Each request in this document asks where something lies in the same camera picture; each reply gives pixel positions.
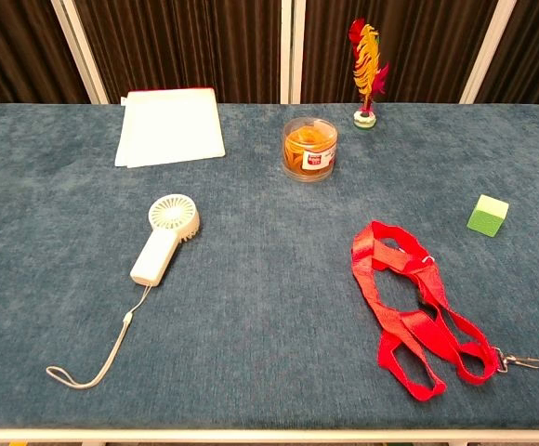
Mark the small white handheld fan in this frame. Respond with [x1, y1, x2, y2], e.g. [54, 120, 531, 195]
[46, 194, 202, 390]

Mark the blue table cloth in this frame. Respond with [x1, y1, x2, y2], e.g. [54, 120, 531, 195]
[0, 101, 539, 431]

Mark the clear jar of rubber bands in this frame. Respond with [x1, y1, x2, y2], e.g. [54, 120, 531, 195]
[282, 116, 339, 182]

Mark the white paper book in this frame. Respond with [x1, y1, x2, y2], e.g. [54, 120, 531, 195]
[113, 86, 227, 169]

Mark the dark brown pleated curtain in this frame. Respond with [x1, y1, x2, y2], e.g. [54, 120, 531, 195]
[0, 0, 90, 117]
[476, 0, 539, 106]
[300, 0, 499, 105]
[73, 0, 283, 105]

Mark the small flower vase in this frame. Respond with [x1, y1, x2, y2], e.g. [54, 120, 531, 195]
[348, 18, 390, 131]

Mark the green foam cube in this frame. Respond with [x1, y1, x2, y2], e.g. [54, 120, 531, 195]
[466, 193, 510, 239]

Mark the white partition post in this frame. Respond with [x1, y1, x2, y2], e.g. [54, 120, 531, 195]
[49, 0, 111, 106]
[457, 0, 518, 105]
[279, 0, 307, 105]

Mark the red lanyard with metal clip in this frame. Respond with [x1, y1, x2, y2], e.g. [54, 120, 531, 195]
[350, 220, 539, 402]

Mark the white table frame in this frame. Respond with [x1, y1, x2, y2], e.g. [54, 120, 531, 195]
[0, 426, 539, 446]

